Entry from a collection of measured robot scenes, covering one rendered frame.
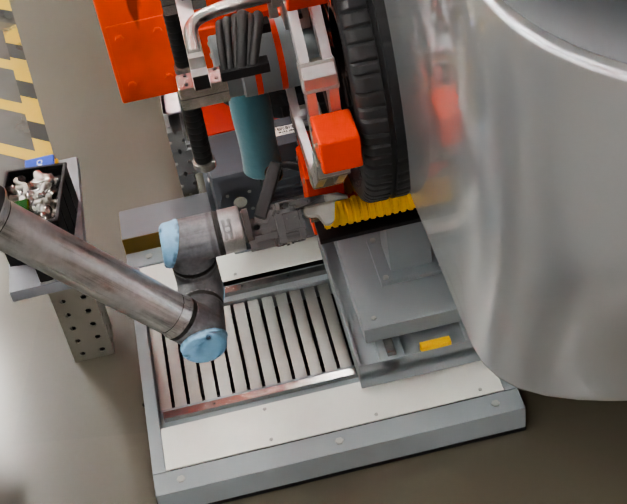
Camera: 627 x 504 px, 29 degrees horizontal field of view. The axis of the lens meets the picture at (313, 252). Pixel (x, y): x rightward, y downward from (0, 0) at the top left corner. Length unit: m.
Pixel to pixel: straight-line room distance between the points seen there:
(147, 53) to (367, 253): 0.70
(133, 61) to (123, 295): 0.82
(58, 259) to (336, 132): 0.54
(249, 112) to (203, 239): 0.37
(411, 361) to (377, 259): 0.27
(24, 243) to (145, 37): 0.87
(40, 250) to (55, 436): 0.89
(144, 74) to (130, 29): 0.13
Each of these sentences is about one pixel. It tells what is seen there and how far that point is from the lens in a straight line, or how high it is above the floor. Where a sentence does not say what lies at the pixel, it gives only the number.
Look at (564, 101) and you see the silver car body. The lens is 1.40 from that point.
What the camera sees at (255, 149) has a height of 0.57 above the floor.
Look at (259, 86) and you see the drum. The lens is 2.39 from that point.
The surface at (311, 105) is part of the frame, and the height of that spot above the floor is 0.91.
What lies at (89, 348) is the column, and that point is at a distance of 3.08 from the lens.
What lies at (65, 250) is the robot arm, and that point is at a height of 0.79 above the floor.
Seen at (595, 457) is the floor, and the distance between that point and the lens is 2.74.
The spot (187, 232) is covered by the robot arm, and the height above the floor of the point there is 0.66.
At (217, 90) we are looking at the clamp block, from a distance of 2.23.
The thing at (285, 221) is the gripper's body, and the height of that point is 0.64.
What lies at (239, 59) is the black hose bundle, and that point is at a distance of 2.19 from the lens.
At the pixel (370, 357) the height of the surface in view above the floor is 0.15.
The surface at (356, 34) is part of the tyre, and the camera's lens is 2.12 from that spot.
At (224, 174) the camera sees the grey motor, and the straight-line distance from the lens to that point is 2.89.
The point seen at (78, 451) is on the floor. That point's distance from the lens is 2.93.
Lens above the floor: 2.19
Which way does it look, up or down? 43 degrees down
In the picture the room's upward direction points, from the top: 10 degrees counter-clockwise
